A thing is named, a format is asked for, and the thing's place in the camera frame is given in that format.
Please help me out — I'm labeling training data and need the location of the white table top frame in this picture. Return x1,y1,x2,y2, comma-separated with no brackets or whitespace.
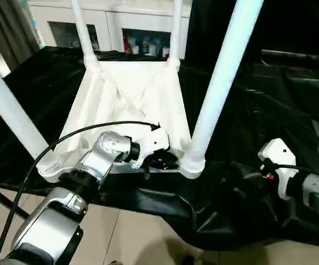
37,58,208,181

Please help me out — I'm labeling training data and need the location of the grey curtain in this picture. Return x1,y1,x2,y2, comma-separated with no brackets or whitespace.
0,0,40,70

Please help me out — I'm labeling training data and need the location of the black work mat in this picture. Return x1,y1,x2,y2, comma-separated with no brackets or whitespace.
0,45,319,252

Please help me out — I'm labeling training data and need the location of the black metal rail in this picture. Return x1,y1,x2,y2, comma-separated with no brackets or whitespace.
262,49,319,63

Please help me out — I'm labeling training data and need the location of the white glass-door cabinet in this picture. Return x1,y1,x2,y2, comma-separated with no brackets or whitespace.
30,0,192,60

